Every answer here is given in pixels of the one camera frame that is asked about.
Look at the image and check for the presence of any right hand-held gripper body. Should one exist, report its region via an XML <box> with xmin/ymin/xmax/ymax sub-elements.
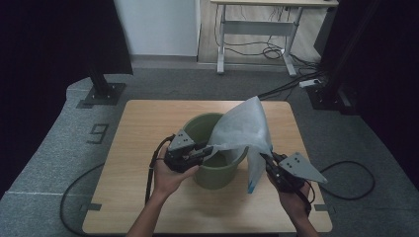
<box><xmin>265</xmin><ymin>151</ymin><xmax>329</xmax><ymax>194</ymax></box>

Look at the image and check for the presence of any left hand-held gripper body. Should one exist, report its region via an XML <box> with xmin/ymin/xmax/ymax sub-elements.
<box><xmin>163</xmin><ymin>128</ymin><xmax>205</xmax><ymax>174</ymax></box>

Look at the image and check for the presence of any green plastic trash bin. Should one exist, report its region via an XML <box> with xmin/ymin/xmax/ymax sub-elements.
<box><xmin>182</xmin><ymin>112</ymin><xmax>250</xmax><ymax>191</ymax></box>

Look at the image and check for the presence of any white blue-edged trash bag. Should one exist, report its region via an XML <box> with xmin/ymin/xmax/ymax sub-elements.
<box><xmin>206</xmin><ymin>96</ymin><xmax>275</xmax><ymax>195</ymax></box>

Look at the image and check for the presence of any person's right hand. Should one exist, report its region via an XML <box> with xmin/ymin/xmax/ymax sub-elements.
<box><xmin>266</xmin><ymin>173</ymin><xmax>313</xmax><ymax>225</ymax></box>

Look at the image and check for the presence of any person's left hand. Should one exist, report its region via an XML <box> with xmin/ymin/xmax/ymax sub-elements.
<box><xmin>152</xmin><ymin>145</ymin><xmax>201</xmax><ymax>201</ymax></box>

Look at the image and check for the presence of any black metal stand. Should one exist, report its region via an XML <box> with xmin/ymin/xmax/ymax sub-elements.
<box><xmin>305</xmin><ymin>0</ymin><xmax>383</xmax><ymax>116</ymax></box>
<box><xmin>76</xmin><ymin>62</ymin><xmax>127</xmax><ymax>109</ymax></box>

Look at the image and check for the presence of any white power strip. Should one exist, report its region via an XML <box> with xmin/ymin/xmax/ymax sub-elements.
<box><xmin>298</xmin><ymin>78</ymin><xmax>322</xmax><ymax>89</ymax></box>

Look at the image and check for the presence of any white metal-legged desk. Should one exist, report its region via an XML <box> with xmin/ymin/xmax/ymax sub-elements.
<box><xmin>209</xmin><ymin>0</ymin><xmax>340</xmax><ymax>77</ymax></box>

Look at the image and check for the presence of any black curtain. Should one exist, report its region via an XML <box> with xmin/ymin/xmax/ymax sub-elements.
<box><xmin>0</xmin><ymin>0</ymin><xmax>134</xmax><ymax>198</ymax></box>
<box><xmin>314</xmin><ymin>0</ymin><xmax>419</xmax><ymax>182</ymax></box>

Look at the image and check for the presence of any right hand-held gripper cable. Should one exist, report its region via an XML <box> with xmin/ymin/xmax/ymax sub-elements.
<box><xmin>295</xmin><ymin>179</ymin><xmax>315</xmax><ymax>216</ymax></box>

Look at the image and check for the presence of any hand-held gripper cable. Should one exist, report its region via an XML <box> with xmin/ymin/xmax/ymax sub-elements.
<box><xmin>144</xmin><ymin>133</ymin><xmax>176</xmax><ymax>205</ymax></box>
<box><xmin>295</xmin><ymin>179</ymin><xmax>315</xmax><ymax>216</ymax></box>

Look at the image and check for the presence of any black floor cable loop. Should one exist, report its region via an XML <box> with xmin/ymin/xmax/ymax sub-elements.
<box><xmin>59</xmin><ymin>162</ymin><xmax>106</xmax><ymax>237</ymax></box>
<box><xmin>314</xmin><ymin>160</ymin><xmax>376</xmax><ymax>201</ymax></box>

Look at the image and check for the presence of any left hand-held gripper cable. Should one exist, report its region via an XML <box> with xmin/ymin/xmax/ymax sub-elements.
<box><xmin>144</xmin><ymin>133</ymin><xmax>176</xmax><ymax>205</ymax></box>

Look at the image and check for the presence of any tangle of black cables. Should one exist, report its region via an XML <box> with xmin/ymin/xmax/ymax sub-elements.
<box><xmin>213</xmin><ymin>4</ymin><xmax>327</xmax><ymax>102</ymax></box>

